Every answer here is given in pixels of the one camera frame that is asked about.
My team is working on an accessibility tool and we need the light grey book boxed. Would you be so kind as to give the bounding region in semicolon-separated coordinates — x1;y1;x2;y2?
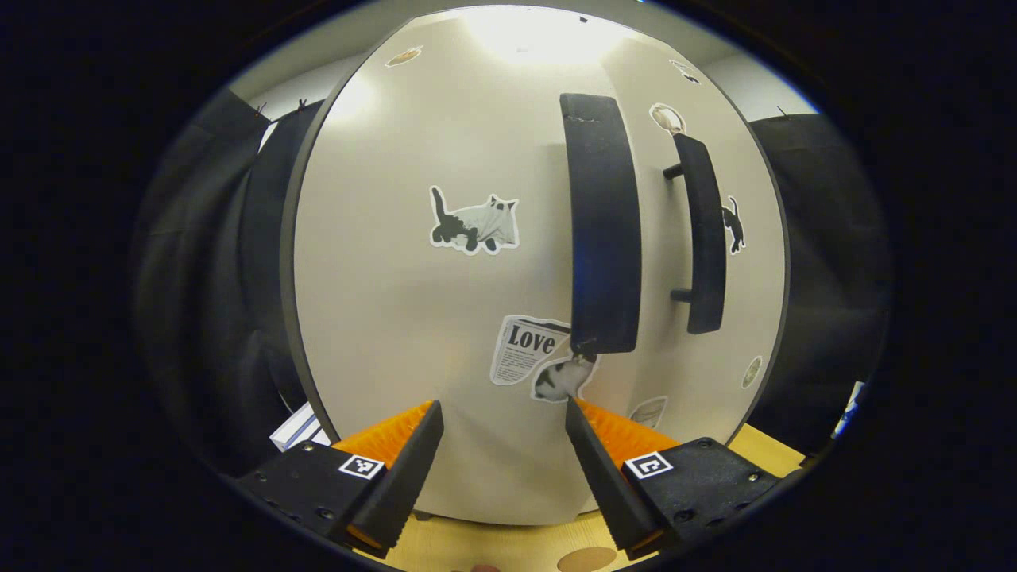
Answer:
269;401;331;453

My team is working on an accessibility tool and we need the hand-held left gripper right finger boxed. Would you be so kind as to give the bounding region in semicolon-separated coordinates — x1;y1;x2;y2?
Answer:
566;396;783;561

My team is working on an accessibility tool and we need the black cabinet door handle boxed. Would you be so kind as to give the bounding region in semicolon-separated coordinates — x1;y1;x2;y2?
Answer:
559;93;642;355
663;133;729;335

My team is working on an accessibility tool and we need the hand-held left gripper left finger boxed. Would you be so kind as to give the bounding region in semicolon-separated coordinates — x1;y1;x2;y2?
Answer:
237;400;446;559

